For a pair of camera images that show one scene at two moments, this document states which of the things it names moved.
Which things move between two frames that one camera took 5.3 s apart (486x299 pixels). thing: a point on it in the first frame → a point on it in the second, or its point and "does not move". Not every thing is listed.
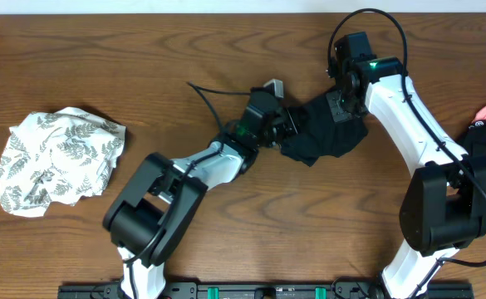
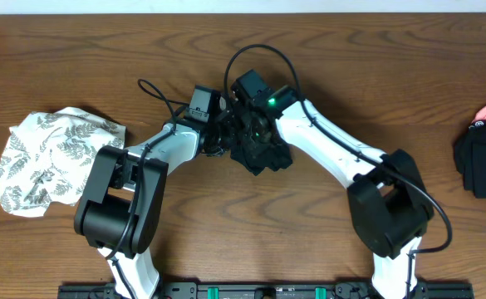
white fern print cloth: x=61 y=155 does not move
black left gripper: x=291 y=129 → x=227 y=122
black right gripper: x=333 y=99 → x=247 y=133
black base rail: x=259 y=290 does not move
